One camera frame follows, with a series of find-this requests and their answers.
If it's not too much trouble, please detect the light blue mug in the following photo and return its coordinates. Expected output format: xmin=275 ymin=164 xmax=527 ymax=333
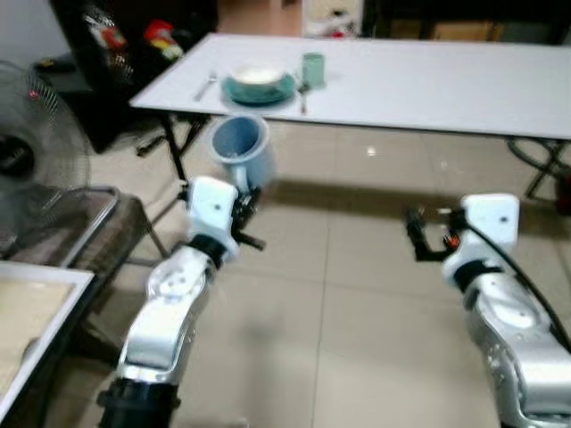
xmin=210 ymin=114 xmax=278 ymax=193

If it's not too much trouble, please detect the teal ceramic plate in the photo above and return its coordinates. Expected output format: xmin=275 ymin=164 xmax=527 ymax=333
xmin=221 ymin=73 xmax=298 ymax=109

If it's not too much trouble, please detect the silver metal fork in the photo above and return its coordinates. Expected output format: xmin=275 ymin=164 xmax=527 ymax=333
xmin=194 ymin=71 xmax=219 ymax=102

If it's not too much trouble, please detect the white ceramic bowl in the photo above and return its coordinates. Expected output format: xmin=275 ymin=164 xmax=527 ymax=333
xmin=230 ymin=64 xmax=287 ymax=91

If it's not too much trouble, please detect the white rectangular table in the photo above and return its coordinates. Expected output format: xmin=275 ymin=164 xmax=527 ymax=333
xmin=129 ymin=34 xmax=571 ymax=202

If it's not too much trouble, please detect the green ceramic mug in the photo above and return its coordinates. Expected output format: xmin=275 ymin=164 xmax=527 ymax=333
xmin=301 ymin=52 xmax=327 ymax=89

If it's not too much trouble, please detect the dark wicker chair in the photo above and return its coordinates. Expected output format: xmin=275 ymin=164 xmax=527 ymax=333
xmin=34 ymin=185 xmax=172 ymax=270

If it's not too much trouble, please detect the red packet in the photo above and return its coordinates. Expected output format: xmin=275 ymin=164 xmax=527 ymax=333
xmin=145 ymin=20 xmax=185 ymax=60

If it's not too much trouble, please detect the grey standing fan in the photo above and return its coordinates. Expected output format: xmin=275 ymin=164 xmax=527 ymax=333
xmin=0 ymin=61 xmax=95 ymax=259

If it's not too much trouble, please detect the clear plastic snack bag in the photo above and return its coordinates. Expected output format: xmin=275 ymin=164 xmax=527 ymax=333
xmin=82 ymin=7 xmax=127 ymax=56

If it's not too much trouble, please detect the white framed tray table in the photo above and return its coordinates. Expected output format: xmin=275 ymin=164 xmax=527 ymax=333
xmin=0 ymin=260 xmax=95 ymax=422

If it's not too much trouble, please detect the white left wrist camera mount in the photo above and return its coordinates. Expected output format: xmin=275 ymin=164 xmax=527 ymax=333
xmin=186 ymin=177 xmax=241 ymax=260

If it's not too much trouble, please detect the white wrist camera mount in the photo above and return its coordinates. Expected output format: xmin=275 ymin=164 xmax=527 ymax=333
xmin=186 ymin=177 xmax=241 ymax=260
xmin=443 ymin=193 xmax=520 ymax=274

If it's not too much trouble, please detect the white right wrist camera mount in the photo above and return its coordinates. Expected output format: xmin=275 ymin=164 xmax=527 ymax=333
xmin=443 ymin=193 xmax=520 ymax=274

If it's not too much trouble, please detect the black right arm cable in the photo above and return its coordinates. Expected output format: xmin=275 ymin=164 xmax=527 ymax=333
xmin=464 ymin=223 xmax=571 ymax=350

